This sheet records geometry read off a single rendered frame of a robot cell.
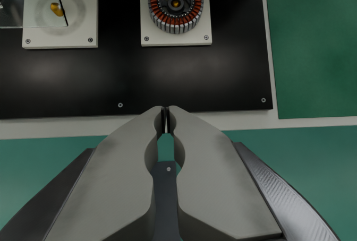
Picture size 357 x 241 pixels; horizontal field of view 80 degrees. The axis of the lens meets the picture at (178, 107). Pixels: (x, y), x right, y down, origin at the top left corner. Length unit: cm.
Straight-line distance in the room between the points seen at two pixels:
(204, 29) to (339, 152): 123
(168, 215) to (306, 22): 105
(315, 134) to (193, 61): 111
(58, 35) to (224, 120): 39
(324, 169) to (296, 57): 102
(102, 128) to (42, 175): 95
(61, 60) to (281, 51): 48
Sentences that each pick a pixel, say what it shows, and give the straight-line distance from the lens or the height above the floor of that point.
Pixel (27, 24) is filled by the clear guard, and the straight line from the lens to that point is 27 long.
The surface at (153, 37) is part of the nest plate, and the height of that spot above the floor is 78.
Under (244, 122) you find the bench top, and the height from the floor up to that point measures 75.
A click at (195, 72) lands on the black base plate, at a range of 46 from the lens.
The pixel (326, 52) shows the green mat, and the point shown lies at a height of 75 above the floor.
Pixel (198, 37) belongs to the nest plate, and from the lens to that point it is 48.
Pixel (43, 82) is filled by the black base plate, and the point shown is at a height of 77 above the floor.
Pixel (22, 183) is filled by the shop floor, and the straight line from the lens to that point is 146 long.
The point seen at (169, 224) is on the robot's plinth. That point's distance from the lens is 128.
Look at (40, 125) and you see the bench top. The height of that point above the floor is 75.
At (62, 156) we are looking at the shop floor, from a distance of 135.
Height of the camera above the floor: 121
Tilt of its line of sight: 82 degrees down
